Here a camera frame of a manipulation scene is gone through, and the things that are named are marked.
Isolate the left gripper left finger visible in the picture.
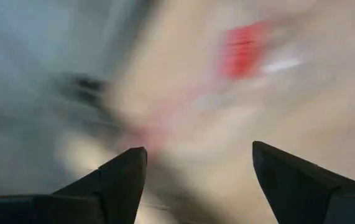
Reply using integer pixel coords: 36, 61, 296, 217
0, 146, 149, 224

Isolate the red dish brush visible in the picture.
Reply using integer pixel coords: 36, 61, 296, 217
130, 18, 274, 150

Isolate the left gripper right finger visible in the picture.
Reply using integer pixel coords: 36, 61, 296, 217
252, 140, 355, 224

